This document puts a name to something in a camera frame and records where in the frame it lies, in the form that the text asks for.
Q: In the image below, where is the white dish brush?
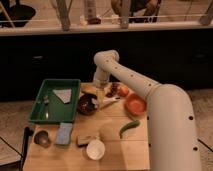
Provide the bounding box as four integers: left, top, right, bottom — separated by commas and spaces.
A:
92, 97, 121, 109

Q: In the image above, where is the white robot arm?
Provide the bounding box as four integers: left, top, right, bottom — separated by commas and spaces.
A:
93, 50, 202, 171

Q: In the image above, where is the dark purple bowl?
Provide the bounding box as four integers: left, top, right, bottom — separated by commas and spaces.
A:
77, 93, 97, 116

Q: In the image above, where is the dark red food item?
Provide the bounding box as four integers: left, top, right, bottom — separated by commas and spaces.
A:
106, 83, 119, 98

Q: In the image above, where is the yellow food item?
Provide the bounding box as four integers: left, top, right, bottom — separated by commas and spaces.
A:
81, 86, 97, 95

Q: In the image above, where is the orange fruit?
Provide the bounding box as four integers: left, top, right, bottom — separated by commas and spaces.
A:
117, 86, 129, 97

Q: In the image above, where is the grey triangular cloth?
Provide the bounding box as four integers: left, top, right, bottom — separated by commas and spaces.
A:
53, 89, 72, 104

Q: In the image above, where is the green chili pepper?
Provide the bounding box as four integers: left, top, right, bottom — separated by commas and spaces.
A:
119, 120, 140, 139

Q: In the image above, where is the metal spoon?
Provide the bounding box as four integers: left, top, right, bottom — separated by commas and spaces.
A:
43, 96, 49, 119

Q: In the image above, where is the green plastic tray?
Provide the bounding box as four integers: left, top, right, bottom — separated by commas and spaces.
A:
29, 79, 80, 124

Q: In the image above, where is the blue sponge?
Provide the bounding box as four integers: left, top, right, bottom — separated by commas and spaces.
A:
55, 123, 73, 145

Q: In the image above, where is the white cup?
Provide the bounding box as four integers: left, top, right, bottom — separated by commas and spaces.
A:
86, 139, 105, 160

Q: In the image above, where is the small metal cup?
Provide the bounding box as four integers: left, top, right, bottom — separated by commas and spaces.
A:
34, 130, 51, 148

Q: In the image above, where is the black clamp handle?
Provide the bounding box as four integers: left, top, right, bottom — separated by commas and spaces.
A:
19, 127, 34, 171

